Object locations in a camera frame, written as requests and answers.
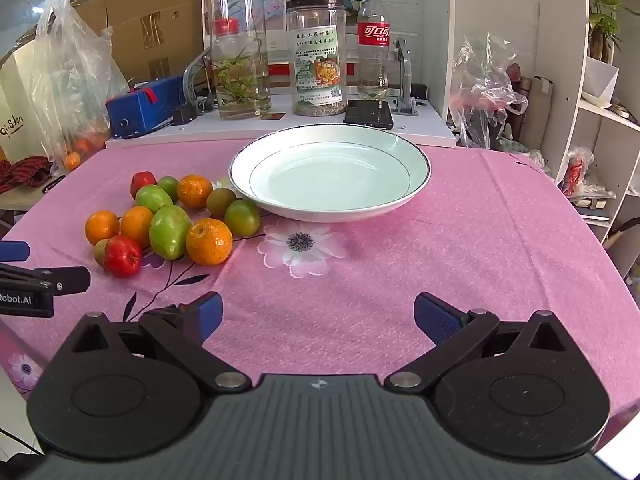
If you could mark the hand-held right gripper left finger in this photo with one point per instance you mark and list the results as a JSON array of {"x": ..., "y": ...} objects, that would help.
[{"x": 212, "y": 310}]

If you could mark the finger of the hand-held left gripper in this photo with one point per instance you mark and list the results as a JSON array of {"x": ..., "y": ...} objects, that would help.
[
  {"x": 12, "y": 251},
  {"x": 65, "y": 280}
]

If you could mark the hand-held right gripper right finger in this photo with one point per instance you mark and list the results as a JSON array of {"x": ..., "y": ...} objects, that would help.
[{"x": 435, "y": 317}]

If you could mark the small brownish jujube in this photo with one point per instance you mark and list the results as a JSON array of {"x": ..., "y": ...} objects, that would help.
[{"x": 99, "y": 251}]

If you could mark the small orange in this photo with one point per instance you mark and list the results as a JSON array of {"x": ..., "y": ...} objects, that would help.
[{"x": 102, "y": 226}]

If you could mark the large orange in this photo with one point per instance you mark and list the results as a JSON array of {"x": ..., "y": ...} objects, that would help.
[{"x": 209, "y": 241}]

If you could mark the large green oval jujube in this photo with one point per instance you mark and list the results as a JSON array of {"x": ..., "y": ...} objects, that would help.
[{"x": 170, "y": 231}]

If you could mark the dark green round jujube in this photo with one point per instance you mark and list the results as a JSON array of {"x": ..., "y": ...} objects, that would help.
[{"x": 242, "y": 217}]

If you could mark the brownish green jujube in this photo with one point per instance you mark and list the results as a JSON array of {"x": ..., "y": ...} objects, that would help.
[{"x": 220, "y": 201}]

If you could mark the light green oval jujube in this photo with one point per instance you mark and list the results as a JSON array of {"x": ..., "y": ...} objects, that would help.
[{"x": 153, "y": 198}]

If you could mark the ridged mandarin orange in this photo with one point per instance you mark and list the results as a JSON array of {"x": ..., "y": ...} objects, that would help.
[{"x": 194, "y": 191}]

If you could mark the small round green jujube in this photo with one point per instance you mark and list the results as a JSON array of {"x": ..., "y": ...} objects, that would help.
[{"x": 170, "y": 186}]

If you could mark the white plate with dark rim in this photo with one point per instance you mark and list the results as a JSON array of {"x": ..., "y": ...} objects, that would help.
[{"x": 330, "y": 175}]

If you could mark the black clip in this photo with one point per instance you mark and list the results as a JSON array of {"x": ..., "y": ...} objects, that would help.
[{"x": 54, "y": 183}]

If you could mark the red and black knitted cloth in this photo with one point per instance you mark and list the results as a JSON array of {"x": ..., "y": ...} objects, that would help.
[{"x": 25, "y": 172}]

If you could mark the pink floral tablecloth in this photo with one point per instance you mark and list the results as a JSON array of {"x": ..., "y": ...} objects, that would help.
[{"x": 350, "y": 280}]

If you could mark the small bagged mandarin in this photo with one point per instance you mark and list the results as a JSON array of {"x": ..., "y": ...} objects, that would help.
[{"x": 72, "y": 160}]

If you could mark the white tote bag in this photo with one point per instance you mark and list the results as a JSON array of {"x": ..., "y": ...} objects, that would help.
[{"x": 20, "y": 110}]

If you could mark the clear plastic bag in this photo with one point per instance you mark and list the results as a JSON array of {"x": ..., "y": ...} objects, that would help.
[{"x": 70, "y": 85}]

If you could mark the white board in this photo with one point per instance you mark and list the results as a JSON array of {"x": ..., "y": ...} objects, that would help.
[{"x": 430, "y": 130}]

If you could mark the blue plastic box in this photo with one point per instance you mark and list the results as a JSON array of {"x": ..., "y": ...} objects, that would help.
[{"x": 145, "y": 107}]

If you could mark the black power adapter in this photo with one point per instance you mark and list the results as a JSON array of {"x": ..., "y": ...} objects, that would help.
[{"x": 183, "y": 115}]

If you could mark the small printed card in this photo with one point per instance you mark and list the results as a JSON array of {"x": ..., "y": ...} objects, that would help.
[{"x": 272, "y": 116}]

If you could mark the red plastic packet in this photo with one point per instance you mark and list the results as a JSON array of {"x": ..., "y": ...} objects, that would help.
[{"x": 577, "y": 172}]

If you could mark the black smartphone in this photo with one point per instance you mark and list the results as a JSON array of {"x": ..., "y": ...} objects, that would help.
[{"x": 367, "y": 112}]

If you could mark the tall glass vase with plant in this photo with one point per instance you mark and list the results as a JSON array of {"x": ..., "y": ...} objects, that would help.
[{"x": 240, "y": 90}]

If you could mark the crumpled clear plastic bags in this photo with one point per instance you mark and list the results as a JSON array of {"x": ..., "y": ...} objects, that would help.
[{"x": 480, "y": 90}]

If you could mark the grey metal lever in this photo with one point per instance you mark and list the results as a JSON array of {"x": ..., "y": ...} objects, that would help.
[
  {"x": 406, "y": 75},
  {"x": 192, "y": 72}
]

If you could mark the cardboard box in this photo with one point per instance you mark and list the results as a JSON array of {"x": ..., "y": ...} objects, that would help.
[{"x": 150, "y": 10}]

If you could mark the red-capped clear bottle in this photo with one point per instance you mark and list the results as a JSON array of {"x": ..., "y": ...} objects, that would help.
[{"x": 226, "y": 26}]

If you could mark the white plant pot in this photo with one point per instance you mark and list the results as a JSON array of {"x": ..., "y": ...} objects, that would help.
[{"x": 600, "y": 82}]

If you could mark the white shelf unit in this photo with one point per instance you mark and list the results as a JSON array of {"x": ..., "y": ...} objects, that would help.
[{"x": 570, "y": 60}]

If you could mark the red-label cola bottle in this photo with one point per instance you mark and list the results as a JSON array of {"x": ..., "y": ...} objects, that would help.
[{"x": 373, "y": 32}]

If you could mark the labelled clear plastic jar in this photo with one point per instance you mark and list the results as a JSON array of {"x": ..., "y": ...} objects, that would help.
[{"x": 315, "y": 35}]

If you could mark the green potted plant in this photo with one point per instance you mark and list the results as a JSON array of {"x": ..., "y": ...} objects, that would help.
[{"x": 602, "y": 20}]

